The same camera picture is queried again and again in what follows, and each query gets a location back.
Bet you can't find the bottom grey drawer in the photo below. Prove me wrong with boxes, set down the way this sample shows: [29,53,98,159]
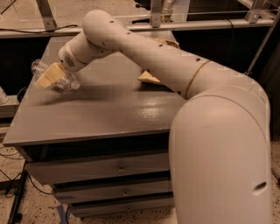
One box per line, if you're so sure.
[69,195,174,217]

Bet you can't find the brown sea salt chip bag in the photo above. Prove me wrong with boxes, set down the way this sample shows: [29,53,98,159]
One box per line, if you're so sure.
[137,38,179,85]

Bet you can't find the grey drawer cabinet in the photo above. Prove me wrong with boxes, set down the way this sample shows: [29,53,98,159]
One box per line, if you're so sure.
[2,31,187,219]

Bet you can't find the black hanging cable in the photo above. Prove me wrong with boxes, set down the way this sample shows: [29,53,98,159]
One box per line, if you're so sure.
[224,19,235,60]

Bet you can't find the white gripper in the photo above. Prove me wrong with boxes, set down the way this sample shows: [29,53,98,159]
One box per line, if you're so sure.
[35,42,85,88]

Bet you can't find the top grey drawer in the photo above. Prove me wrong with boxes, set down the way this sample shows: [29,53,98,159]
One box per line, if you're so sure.
[26,152,169,185]

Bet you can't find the grey metal frame rail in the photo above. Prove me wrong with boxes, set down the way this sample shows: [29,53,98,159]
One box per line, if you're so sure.
[0,18,273,39]

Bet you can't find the black cable on rail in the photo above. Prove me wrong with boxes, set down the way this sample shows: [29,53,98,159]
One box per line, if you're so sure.
[0,24,79,35]

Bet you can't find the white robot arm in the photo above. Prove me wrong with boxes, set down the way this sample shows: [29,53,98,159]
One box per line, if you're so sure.
[31,10,273,224]

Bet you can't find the grey drawer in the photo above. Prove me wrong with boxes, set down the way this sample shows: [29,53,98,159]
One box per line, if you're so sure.
[26,152,169,185]
[69,195,174,217]
[54,180,172,204]

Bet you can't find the middle grey drawer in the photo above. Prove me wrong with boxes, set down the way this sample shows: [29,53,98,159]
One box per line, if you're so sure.
[54,180,172,204]

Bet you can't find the black floor stand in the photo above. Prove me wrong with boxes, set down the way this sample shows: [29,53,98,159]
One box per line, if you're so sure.
[7,170,27,224]

